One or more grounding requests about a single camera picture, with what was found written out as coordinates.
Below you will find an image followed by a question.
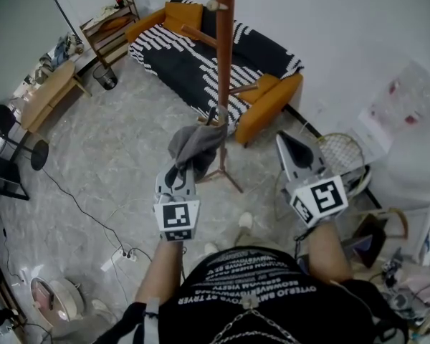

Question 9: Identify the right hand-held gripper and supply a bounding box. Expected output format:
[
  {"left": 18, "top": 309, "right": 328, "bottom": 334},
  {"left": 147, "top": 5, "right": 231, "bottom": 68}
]
[{"left": 275, "top": 133, "right": 349, "bottom": 228}]

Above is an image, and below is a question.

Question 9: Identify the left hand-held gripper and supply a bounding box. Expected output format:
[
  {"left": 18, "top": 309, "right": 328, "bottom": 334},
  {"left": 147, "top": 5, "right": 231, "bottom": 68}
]
[{"left": 153, "top": 166, "right": 201, "bottom": 243}]

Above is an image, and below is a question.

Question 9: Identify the grey cloth garment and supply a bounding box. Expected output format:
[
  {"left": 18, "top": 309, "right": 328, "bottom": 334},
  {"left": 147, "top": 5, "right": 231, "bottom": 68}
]
[{"left": 167, "top": 105, "right": 230, "bottom": 184}]

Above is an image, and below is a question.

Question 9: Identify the brown wooden coat rack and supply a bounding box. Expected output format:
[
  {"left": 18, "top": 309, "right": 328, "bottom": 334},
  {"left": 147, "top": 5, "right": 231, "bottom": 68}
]
[{"left": 181, "top": 0, "right": 263, "bottom": 195}]

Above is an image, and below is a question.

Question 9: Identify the person's left forearm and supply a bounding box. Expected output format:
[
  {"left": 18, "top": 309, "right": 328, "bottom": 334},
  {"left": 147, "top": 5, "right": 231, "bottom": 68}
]
[{"left": 133, "top": 239, "right": 184, "bottom": 305}]

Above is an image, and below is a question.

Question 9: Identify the person's right forearm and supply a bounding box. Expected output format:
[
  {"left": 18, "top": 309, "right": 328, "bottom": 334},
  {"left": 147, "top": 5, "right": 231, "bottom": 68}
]
[{"left": 302, "top": 223, "right": 355, "bottom": 283}]

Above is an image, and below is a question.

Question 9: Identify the wooden shelf rack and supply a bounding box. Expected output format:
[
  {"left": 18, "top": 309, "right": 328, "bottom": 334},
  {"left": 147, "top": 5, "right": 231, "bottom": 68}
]
[{"left": 79, "top": 0, "right": 142, "bottom": 70}]

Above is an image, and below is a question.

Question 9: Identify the orange sofa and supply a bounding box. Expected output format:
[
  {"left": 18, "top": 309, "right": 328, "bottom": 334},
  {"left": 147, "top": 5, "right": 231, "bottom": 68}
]
[{"left": 124, "top": 0, "right": 305, "bottom": 148}]

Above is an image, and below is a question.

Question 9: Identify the white water dispenser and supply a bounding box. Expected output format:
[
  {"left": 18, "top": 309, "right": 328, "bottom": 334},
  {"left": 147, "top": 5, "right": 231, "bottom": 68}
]
[{"left": 347, "top": 107, "right": 397, "bottom": 165}]

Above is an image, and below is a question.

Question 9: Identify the person's right white shoe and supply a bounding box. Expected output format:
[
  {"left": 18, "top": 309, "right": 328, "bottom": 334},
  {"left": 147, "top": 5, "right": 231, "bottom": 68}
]
[{"left": 237, "top": 211, "right": 255, "bottom": 229}]

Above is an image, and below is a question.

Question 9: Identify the white power strip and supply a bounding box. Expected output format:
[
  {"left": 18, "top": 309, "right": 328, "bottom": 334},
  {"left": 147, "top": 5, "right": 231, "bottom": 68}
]
[{"left": 110, "top": 247, "right": 138, "bottom": 263}]

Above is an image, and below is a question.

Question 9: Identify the black and white striped blanket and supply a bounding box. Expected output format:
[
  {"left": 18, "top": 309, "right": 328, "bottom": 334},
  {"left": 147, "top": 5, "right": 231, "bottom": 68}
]
[{"left": 128, "top": 0, "right": 305, "bottom": 136}]

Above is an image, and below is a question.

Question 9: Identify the black mesh waste bin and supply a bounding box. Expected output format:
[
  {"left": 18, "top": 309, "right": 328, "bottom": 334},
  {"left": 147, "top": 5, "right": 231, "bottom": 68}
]
[{"left": 92, "top": 64, "right": 119, "bottom": 92}]

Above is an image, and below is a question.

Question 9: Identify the black floor fan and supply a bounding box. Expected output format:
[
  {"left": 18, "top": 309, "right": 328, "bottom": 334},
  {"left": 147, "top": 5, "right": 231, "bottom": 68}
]
[{"left": 0, "top": 97, "right": 50, "bottom": 172}]

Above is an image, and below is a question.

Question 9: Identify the person's black printed T-shirt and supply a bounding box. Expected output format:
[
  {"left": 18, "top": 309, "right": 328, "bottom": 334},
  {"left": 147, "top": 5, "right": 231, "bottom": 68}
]
[{"left": 117, "top": 247, "right": 410, "bottom": 344}]

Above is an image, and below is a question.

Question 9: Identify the light wooden coffee table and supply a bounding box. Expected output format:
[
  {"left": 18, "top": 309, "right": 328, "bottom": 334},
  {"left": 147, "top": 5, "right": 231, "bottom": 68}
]
[{"left": 20, "top": 59, "right": 93, "bottom": 134}]

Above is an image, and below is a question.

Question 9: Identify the round white stool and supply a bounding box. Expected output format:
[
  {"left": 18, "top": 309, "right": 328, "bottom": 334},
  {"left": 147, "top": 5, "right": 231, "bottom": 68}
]
[{"left": 29, "top": 277, "right": 85, "bottom": 323}]

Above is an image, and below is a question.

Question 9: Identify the red book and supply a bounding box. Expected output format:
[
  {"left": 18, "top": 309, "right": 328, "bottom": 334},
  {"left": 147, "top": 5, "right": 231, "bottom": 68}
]
[{"left": 33, "top": 281, "right": 55, "bottom": 310}]

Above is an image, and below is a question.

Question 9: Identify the orange cushion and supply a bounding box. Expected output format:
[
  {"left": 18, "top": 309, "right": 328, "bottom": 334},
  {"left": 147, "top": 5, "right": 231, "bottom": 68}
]
[{"left": 162, "top": 1, "right": 205, "bottom": 32}]

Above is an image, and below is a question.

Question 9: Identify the black low table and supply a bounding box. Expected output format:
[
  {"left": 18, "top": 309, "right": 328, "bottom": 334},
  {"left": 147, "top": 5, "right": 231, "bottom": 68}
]
[{"left": 0, "top": 152, "right": 31, "bottom": 201}]

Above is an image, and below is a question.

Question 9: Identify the pile of clothes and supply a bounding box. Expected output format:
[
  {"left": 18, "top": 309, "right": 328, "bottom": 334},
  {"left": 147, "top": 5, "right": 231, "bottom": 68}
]
[{"left": 39, "top": 34, "right": 85, "bottom": 73}]

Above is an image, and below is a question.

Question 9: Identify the black floor cable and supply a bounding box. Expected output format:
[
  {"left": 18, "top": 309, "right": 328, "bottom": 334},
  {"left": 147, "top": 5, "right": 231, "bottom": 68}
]
[{"left": 40, "top": 166, "right": 130, "bottom": 257}]

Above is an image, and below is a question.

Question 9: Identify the wooden frame chair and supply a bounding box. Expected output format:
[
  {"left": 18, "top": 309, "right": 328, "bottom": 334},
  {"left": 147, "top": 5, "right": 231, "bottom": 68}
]
[{"left": 343, "top": 206, "right": 410, "bottom": 269}]

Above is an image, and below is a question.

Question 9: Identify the silver chain necklace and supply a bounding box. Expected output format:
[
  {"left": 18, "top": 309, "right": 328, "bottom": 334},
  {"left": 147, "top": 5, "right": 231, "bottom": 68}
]
[{"left": 211, "top": 308, "right": 302, "bottom": 344}]

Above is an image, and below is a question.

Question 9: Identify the clutter of cables and devices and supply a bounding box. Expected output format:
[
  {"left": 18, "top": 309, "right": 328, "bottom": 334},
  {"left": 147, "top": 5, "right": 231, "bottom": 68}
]
[{"left": 378, "top": 249, "right": 430, "bottom": 337}]

